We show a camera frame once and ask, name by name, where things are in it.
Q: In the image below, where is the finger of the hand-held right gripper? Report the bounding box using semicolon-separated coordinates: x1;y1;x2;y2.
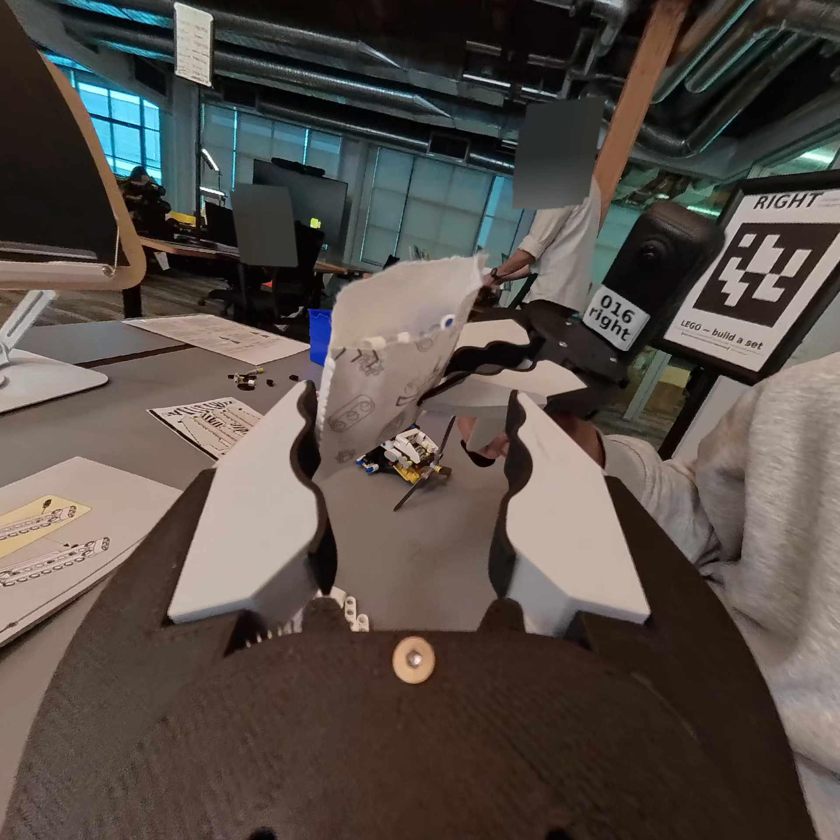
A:
420;361;589;419
420;322;547;403

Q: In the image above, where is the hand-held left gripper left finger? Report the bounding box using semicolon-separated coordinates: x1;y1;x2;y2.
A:
167;381;339;626

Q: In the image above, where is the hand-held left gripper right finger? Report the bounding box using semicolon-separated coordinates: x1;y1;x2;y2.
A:
489;390;651;639

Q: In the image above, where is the small clear plastic parts bag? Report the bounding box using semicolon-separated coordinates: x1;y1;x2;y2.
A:
317;255;491;481

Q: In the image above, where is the instruction booklet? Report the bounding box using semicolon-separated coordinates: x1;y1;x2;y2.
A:
0;456;183;647

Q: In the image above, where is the person's right forearm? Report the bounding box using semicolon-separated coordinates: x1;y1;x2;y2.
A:
600;433;723;581

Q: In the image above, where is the yellow zebra lego model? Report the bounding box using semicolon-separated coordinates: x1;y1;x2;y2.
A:
356;420;455;513

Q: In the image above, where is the person's right hand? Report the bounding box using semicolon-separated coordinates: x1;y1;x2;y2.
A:
457;413;606;468

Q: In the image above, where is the black framed marker sign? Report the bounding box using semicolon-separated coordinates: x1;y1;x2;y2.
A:
656;172;840;460

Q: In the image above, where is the zebra sticker sheet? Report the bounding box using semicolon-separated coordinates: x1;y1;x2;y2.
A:
147;395;265;460

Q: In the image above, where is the blue plastic bin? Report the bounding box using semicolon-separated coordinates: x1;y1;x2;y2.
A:
307;307;336;367

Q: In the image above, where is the white printed paper sheet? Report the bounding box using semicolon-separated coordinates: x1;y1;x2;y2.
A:
123;314;311;366

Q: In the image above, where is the black office chair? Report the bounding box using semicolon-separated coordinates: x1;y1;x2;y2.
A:
200;220;327;326

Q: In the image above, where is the black computer monitor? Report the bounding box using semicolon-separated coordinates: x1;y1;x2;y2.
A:
252;159;349;250

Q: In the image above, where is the white tablet stand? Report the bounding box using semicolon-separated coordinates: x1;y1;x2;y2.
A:
0;259;135;414

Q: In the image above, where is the wood-backed black panel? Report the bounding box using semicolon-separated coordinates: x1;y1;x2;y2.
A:
0;13;147;293

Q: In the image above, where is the hanging white paper note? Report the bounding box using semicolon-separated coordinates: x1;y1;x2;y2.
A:
172;2;215;88

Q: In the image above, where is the wooden support post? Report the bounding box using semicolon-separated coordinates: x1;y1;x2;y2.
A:
591;0;690;217

